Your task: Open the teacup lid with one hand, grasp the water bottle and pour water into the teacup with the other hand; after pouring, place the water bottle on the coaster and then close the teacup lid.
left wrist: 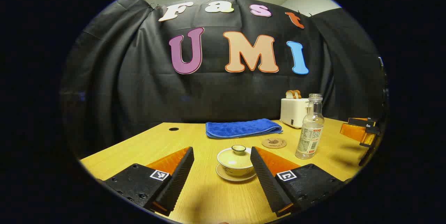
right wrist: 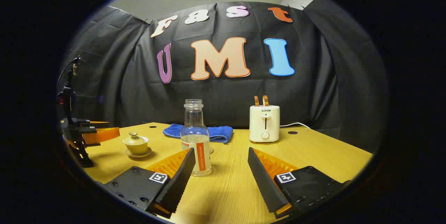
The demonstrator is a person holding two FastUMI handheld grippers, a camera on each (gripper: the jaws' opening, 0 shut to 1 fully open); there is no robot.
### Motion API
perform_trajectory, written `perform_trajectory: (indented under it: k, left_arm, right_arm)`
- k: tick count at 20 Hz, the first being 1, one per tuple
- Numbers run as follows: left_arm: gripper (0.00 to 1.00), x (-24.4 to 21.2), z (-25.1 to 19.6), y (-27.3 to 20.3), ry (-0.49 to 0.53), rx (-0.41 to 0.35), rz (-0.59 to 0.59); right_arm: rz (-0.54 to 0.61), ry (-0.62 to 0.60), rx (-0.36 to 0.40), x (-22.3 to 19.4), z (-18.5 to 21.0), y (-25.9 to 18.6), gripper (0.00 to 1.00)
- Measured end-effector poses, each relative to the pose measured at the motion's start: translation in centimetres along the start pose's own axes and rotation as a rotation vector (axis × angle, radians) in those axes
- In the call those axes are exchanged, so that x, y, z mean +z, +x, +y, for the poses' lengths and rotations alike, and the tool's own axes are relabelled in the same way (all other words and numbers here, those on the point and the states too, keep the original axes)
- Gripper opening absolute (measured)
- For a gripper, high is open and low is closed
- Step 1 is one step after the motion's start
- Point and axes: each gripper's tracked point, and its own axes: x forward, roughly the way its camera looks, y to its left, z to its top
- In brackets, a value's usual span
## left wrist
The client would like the clear glass water bottle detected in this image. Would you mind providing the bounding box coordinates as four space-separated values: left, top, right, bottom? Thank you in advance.
295 94 325 160

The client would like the round cork coaster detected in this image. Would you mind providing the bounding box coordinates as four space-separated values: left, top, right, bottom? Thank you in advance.
261 138 287 149

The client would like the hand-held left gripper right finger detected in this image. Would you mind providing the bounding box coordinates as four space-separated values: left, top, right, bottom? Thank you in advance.
250 146 345 217

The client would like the black backdrop cloth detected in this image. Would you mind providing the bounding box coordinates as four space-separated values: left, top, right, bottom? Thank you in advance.
59 0 389 158

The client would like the blue folded towel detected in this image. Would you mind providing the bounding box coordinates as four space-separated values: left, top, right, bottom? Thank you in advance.
205 118 283 139

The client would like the cream porcelain saucer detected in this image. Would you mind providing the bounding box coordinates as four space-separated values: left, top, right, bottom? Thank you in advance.
215 163 257 182

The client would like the white toaster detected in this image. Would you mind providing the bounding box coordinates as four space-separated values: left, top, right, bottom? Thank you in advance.
280 98 310 129

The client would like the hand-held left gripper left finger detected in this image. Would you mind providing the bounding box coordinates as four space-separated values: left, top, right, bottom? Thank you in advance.
101 146 195 217

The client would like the cream teacup lid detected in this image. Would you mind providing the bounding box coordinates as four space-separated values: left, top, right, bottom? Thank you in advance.
217 145 254 169

